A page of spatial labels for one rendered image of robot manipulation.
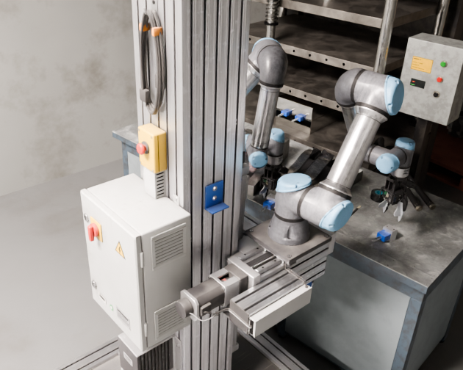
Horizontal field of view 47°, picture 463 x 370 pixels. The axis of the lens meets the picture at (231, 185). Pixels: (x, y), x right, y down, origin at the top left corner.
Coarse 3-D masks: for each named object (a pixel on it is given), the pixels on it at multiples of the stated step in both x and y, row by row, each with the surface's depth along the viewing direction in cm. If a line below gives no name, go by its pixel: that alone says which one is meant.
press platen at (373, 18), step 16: (256, 0) 327; (288, 0) 311; (304, 0) 312; (320, 0) 314; (336, 0) 316; (352, 0) 318; (368, 0) 320; (384, 0) 322; (400, 0) 323; (416, 0) 325; (336, 16) 294; (352, 16) 288; (368, 16) 281; (400, 16) 283; (416, 16) 298
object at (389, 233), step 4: (388, 224) 234; (384, 228) 232; (388, 228) 231; (392, 228) 231; (380, 232) 230; (384, 232) 231; (388, 232) 231; (392, 232) 229; (396, 232) 231; (376, 236) 232; (380, 236) 229; (384, 236) 228; (388, 236) 229; (392, 236) 231; (372, 240) 226; (376, 240) 228; (384, 240) 229; (388, 240) 232; (392, 240) 232
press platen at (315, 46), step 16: (288, 16) 387; (304, 16) 389; (256, 32) 342; (288, 32) 346; (304, 32) 347; (320, 32) 349; (336, 32) 350; (352, 32) 352; (368, 32) 354; (288, 48) 320; (304, 48) 314; (320, 48) 315; (336, 48) 316; (352, 48) 318; (368, 48) 319; (400, 48) 322; (336, 64) 301; (352, 64) 294; (368, 64) 292; (400, 64) 305
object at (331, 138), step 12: (252, 96) 385; (252, 108) 365; (252, 120) 347; (396, 120) 355; (408, 120) 356; (288, 132) 332; (300, 132) 333; (324, 132) 334; (336, 132) 335; (384, 132) 338; (396, 132) 338; (408, 132) 339; (312, 144) 320; (324, 144) 319; (336, 144) 320; (384, 144) 322; (336, 156) 311; (372, 168) 304
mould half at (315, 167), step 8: (304, 152) 275; (296, 160) 273; (304, 160) 271; (320, 160) 268; (328, 160) 268; (288, 168) 269; (296, 168) 269; (312, 168) 266; (320, 168) 265; (312, 176) 263; (360, 176) 276; (272, 192) 256
